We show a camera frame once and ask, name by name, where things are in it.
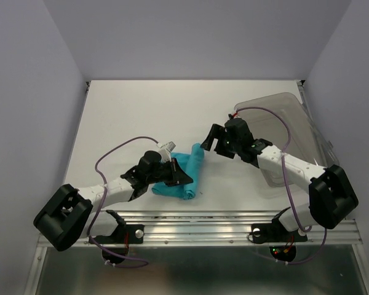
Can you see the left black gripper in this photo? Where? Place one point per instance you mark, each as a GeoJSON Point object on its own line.
{"type": "Point", "coordinates": [177, 175]}

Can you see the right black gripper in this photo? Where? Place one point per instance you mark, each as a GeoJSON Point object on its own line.
{"type": "Point", "coordinates": [214, 131]}

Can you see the turquoise t shirt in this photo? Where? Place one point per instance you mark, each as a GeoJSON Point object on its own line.
{"type": "Point", "coordinates": [191, 164]}

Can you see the clear plastic bin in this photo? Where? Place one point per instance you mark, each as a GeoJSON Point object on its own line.
{"type": "Point", "coordinates": [281, 119]}

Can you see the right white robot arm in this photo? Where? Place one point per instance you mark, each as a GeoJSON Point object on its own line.
{"type": "Point", "coordinates": [331, 196]}

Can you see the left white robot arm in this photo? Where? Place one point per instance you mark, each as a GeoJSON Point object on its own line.
{"type": "Point", "coordinates": [70, 211]}

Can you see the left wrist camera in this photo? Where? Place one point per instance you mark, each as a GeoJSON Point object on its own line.
{"type": "Point", "coordinates": [165, 150]}

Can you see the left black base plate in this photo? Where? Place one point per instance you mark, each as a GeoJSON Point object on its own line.
{"type": "Point", "coordinates": [131, 234]}

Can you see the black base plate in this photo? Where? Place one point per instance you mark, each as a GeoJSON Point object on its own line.
{"type": "Point", "coordinates": [273, 233]}
{"type": "Point", "coordinates": [131, 234]}

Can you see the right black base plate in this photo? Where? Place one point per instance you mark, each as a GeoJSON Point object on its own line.
{"type": "Point", "coordinates": [273, 233]}

